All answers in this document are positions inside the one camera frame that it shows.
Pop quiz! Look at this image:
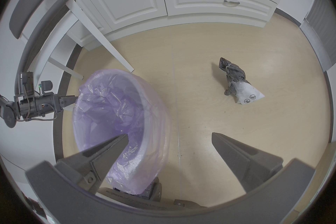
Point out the black plastic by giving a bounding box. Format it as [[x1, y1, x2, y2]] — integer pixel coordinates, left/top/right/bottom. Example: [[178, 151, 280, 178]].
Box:
[[219, 57, 251, 96]]

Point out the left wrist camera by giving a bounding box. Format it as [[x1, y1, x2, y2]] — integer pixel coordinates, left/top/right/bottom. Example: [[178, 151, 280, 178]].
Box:
[[39, 80, 54, 95]]

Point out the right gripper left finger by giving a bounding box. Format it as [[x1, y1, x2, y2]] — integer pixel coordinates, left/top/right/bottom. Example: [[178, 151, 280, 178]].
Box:
[[54, 134, 130, 189]]

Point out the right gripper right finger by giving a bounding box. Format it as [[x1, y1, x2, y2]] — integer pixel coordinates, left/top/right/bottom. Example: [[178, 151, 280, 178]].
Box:
[[211, 132, 284, 193]]

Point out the purple plastic bag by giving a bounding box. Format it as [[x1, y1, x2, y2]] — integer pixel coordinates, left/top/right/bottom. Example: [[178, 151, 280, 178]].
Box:
[[72, 69, 172, 195]]

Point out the white trash bin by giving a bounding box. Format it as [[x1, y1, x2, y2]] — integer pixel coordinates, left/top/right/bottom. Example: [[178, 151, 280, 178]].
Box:
[[73, 69, 171, 194]]

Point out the white printed wrapper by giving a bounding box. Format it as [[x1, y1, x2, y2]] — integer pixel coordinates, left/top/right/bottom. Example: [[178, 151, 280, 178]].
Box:
[[232, 81, 265, 105]]

